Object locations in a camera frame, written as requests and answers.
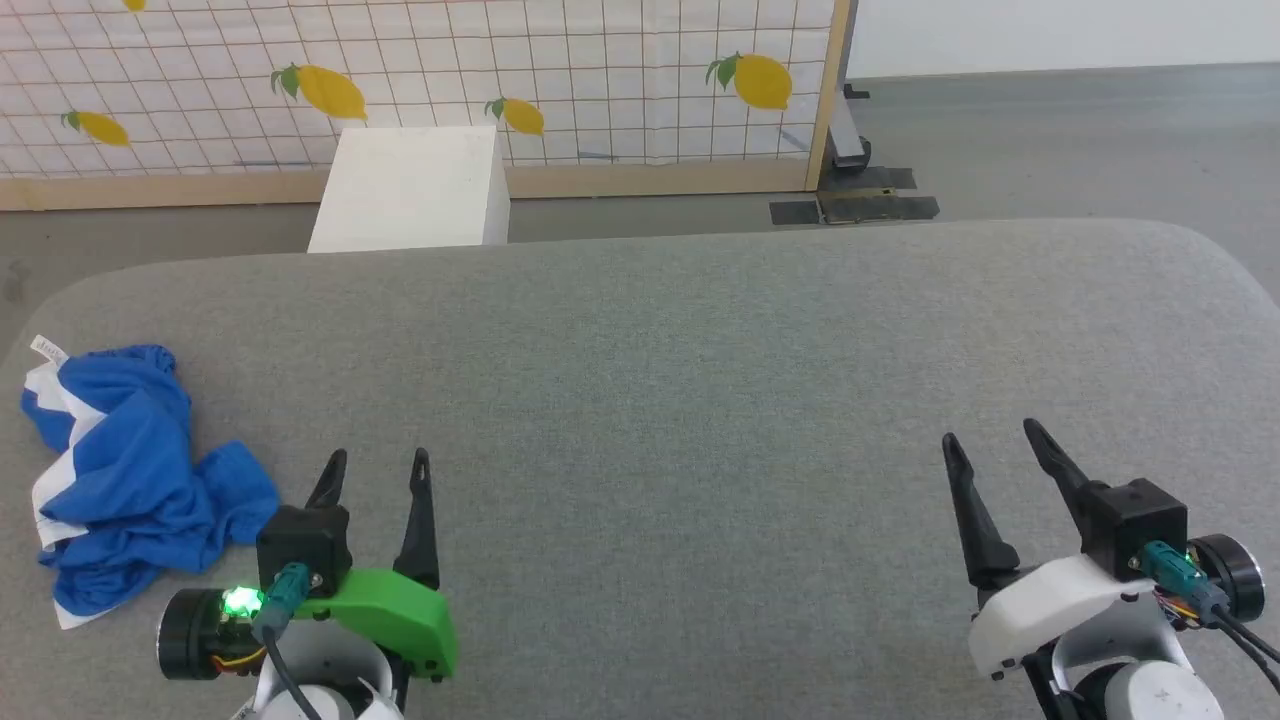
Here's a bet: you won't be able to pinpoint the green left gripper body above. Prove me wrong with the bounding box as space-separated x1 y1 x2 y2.
157 568 460 683

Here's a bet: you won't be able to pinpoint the blue and white shorts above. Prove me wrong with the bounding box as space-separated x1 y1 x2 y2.
20 336 281 631

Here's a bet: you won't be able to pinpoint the lemon print partition screen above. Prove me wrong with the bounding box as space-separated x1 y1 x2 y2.
0 0 853 212

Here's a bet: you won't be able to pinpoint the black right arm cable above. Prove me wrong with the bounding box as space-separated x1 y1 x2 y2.
1142 541 1280 693

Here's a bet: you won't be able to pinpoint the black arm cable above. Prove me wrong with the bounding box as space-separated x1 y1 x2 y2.
1142 541 1280 693
249 562 326 720

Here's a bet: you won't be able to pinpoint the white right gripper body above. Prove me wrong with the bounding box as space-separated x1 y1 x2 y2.
967 534 1266 683

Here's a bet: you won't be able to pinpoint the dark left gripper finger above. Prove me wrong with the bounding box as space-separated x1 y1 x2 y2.
305 449 349 511
393 447 442 591

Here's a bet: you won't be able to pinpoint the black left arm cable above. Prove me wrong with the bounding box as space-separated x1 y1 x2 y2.
249 562 326 720

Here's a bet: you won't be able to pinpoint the white box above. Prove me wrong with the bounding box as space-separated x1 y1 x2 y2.
306 125 512 255

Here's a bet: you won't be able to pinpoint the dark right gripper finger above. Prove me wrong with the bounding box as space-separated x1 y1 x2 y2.
942 432 1022 607
1022 417 1101 551

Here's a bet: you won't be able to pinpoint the grey fabric sofa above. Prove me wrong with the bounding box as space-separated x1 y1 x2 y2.
0 218 1280 720

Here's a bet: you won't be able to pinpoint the metal partition stand foot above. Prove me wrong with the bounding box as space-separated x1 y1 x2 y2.
768 0 942 227

